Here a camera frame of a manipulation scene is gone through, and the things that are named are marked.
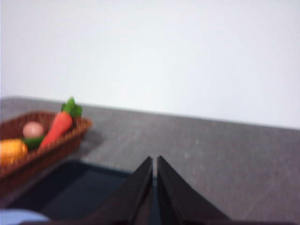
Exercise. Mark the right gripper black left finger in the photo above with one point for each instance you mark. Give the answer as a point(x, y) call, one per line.
point(131, 201)

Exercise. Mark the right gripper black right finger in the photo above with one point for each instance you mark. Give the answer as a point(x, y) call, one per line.
point(178, 204)

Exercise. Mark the blue round plate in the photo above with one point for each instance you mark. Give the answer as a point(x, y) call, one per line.
point(18, 217)

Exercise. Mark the orange-yellow corn cob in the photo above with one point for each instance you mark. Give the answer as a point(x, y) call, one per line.
point(12, 152)

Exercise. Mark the brown wicker basket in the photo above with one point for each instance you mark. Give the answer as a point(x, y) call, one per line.
point(77, 132)

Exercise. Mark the black rectangular tray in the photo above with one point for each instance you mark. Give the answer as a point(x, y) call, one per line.
point(70, 187)

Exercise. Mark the green cucumber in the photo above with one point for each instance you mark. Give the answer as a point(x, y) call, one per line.
point(32, 142)

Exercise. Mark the pale brown egg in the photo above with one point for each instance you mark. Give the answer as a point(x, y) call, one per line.
point(32, 129)

